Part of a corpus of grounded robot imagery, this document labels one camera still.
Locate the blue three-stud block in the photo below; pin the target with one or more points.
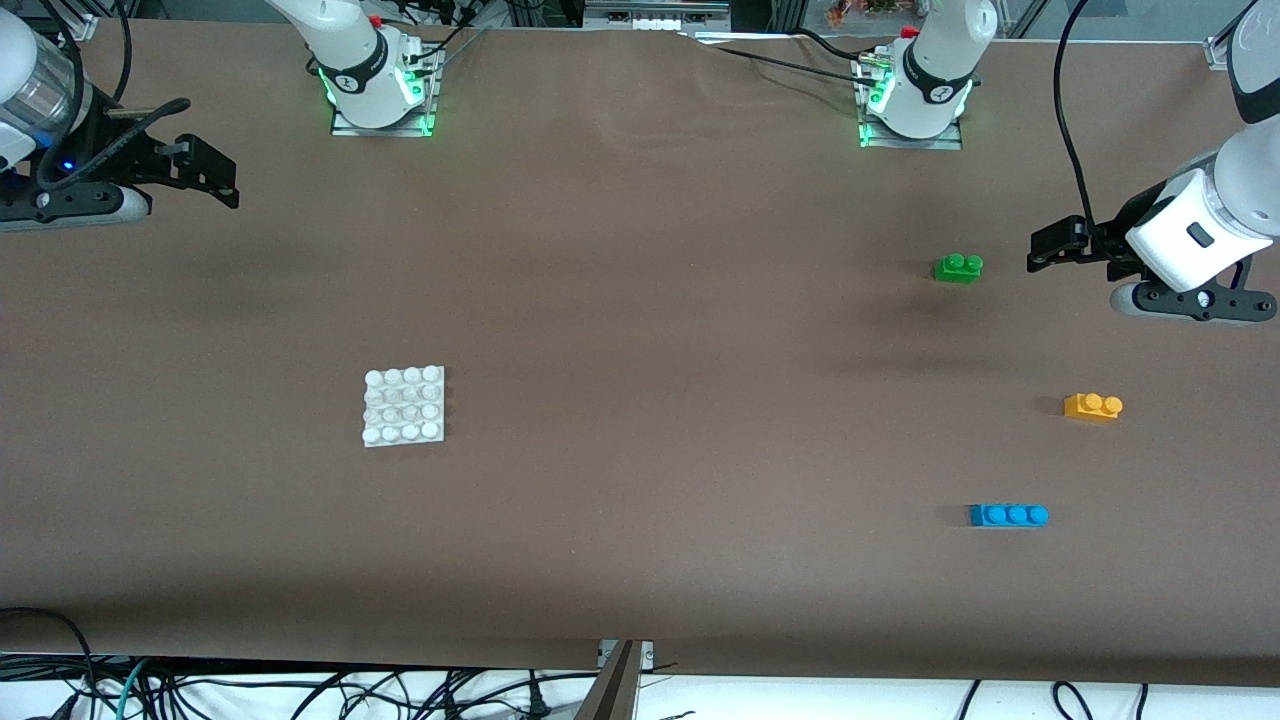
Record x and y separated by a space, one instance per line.
1005 516

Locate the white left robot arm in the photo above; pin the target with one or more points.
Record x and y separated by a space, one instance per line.
935 70

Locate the grey power strip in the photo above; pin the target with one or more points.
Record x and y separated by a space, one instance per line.
650 22

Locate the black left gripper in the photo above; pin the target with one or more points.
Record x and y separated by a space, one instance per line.
1112 238

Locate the brown table cover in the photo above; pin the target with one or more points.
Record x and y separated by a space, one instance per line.
640 300

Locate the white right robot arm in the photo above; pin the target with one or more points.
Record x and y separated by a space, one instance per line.
360 60

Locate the green two-stud block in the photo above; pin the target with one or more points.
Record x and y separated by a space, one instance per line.
957 270

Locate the white studded base plate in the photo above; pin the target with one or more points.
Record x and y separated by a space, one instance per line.
405 405

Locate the aluminium frame post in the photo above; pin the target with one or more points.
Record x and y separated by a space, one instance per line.
615 690

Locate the metal corner bracket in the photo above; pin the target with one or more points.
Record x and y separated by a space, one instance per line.
78 28
1222 55

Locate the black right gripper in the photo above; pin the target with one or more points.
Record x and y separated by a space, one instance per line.
128 152

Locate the yellow two-stud block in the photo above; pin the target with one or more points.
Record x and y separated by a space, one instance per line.
1090 408

